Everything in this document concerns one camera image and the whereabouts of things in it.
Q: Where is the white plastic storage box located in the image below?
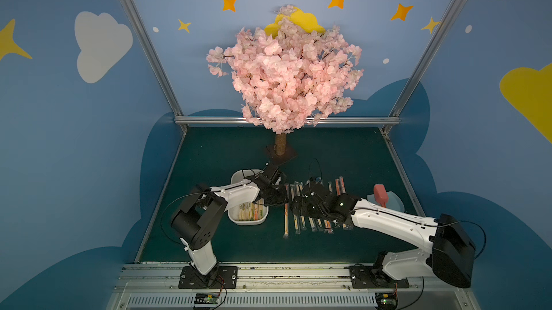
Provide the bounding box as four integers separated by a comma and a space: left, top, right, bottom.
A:
227, 169, 269, 226

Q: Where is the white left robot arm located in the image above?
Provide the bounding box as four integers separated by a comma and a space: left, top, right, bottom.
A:
170, 163, 288, 275

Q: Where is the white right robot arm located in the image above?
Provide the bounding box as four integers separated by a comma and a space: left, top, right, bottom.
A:
292, 181, 476, 288

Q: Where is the wrapped chopsticks panda print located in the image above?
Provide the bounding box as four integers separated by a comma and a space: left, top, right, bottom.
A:
238, 202, 254, 222

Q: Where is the red small brush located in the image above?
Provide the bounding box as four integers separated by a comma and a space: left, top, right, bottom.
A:
373, 184, 389, 208

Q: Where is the light blue dustpan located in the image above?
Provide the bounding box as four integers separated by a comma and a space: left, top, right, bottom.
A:
367, 192, 405, 212

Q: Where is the pink cherry blossom tree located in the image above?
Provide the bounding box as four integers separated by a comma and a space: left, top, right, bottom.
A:
206, 5, 364, 155

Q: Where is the right black controller board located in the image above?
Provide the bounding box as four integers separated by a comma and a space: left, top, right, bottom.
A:
375, 293, 398, 310

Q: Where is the left green circuit board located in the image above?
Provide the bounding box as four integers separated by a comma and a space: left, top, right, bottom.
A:
193, 294, 220, 307

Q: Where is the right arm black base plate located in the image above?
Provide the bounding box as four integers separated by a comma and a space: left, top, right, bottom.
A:
347, 263, 410, 289

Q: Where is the left floor edge rail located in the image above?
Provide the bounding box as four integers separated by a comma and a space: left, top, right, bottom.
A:
123, 126, 185, 263

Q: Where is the floor edge rail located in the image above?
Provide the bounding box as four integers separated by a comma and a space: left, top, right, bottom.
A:
123, 126, 185, 263
379, 128, 425, 215

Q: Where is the right floor edge rail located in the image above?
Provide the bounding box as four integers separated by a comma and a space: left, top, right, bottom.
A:
379, 128, 425, 215

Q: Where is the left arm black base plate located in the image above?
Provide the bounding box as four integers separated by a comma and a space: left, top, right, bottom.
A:
178, 265, 239, 289

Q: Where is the horizontal aluminium back rail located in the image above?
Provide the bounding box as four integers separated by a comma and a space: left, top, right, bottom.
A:
174, 115, 400, 127

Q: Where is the front aluminium mounting rail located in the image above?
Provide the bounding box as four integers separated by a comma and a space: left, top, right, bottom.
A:
107, 263, 480, 309

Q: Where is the left aluminium corner post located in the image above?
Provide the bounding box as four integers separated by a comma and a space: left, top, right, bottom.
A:
119, 0, 188, 134

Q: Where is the aluminium corner post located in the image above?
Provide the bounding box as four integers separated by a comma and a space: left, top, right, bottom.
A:
119, 0, 188, 134
382, 0, 468, 137

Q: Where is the right aluminium corner post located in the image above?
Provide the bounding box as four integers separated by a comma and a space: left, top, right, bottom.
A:
382, 0, 468, 137

